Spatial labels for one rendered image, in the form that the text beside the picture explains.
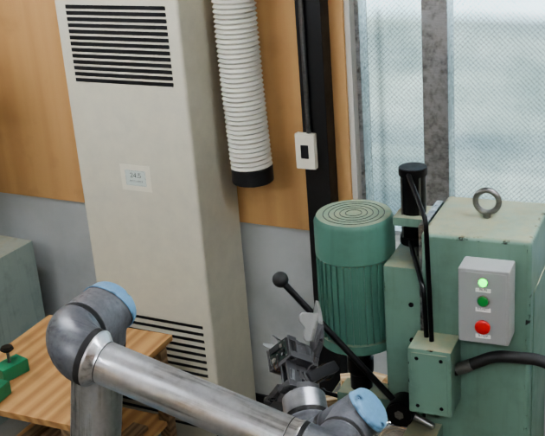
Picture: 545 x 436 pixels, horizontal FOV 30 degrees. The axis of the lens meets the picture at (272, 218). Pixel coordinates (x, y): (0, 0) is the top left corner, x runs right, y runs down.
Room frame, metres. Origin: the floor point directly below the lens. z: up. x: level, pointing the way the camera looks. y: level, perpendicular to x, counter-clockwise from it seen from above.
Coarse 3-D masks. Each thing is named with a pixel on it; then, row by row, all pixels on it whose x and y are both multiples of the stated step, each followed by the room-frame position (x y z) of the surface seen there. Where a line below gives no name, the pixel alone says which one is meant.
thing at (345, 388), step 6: (348, 378) 2.13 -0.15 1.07; (348, 384) 2.10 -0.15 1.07; (384, 384) 2.09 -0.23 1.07; (342, 390) 2.08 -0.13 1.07; (348, 390) 2.07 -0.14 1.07; (372, 390) 2.07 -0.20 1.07; (378, 390) 2.06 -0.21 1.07; (342, 396) 2.07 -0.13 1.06; (378, 396) 2.04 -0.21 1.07; (384, 396) 2.03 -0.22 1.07; (384, 402) 2.02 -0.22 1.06
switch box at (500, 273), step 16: (464, 272) 1.81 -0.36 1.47; (480, 272) 1.80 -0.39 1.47; (496, 272) 1.79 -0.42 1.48; (512, 272) 1.80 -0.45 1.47; (464, 288) 1.81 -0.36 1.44; (496, 288) 1.78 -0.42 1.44; (512, 288) 1.80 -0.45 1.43; (464, 304) 1.81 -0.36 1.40; (496, 304) 1.78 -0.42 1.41; (512, 304) 1.80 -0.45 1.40; (464, 320) 1.81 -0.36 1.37; (496, 320) 1.78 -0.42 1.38; (512, 320) 1.81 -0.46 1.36; (464, 336) 1.81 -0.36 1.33; (496, 336) 1.78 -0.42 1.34; (512, 336) 1.81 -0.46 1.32
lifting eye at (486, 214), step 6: (480, 192) 1.96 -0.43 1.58; (486, 192) 1.96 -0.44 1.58; (492, 192) 1.95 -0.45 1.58; (474, 198) 1.97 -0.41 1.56; (498, 198) 1.95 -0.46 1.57; (474, 204) 1.97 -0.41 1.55; (498, 204) 1.95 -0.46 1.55; (480, 210) 1.96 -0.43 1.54; (486, 210) 1.96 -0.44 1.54; (492, 210) 1.95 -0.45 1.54; (486, 216) 1.95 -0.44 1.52
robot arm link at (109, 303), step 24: (96, 288) 1.94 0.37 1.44; (120, 288) 1.96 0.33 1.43; (96, 312) 1.86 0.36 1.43; (120, 312) 1.90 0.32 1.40; (120, 336) 1.90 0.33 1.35; (72, 384) 1.91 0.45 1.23; (96, 384) 1.88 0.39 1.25; (72, 408) 1.91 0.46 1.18; (96, 408) 1.89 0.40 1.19; (120, 408) 1.93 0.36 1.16; (72, 432) 1.92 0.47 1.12; (96, 432) 1.89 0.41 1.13; (120, 432) 1.94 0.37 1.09
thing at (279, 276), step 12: (276, 276) 2.00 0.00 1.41; (288, 288) 1.99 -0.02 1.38; (300, 300) 1.98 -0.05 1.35; (312, 312) 1.97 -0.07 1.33; (324, 324) 1.96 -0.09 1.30; (336, 336) 1.96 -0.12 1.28; (348, 348) 1.95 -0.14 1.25; (360, 360) 1.94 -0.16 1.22; (396, 396) 1.91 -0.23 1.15; (408, 396) 1.90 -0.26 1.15; (396, 408) 1.88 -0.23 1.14; (408, 408) 1.87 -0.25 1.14; (396, 420) 1.88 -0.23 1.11; (408, 420) 1.87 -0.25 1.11; (420, 420) 1.87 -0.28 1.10
